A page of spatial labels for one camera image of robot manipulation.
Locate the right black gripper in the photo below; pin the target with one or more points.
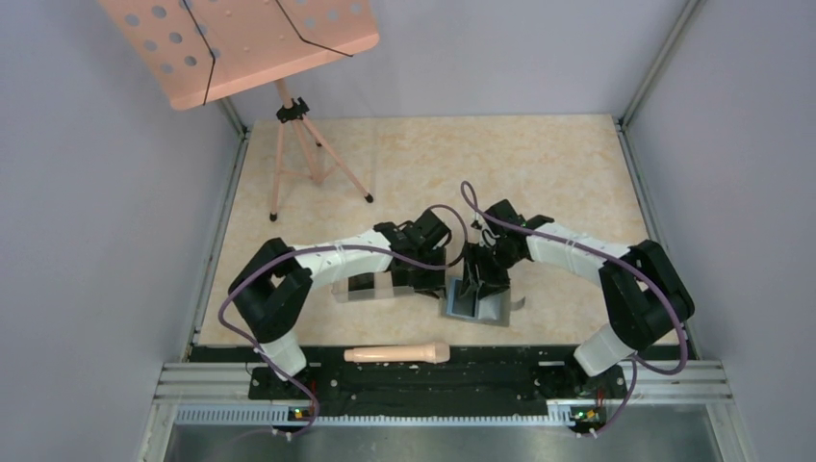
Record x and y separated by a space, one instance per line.
491 282

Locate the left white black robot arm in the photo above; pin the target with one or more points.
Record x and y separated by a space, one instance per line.
270 291

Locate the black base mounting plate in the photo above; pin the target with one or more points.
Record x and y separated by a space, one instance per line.
477 382

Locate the pink perforated music stand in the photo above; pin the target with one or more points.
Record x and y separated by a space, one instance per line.
205 51

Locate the pink toy microphone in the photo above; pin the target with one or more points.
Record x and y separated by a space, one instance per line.
432 353

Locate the blue card in holder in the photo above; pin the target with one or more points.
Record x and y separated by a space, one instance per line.
494 301

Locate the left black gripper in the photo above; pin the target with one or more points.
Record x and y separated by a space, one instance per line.
434 285

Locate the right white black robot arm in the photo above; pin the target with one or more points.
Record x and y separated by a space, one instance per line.
644 297

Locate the aluminium front rail frame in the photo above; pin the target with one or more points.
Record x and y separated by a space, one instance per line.
202 412

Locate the grey leather card holder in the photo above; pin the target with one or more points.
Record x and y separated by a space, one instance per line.
510 305

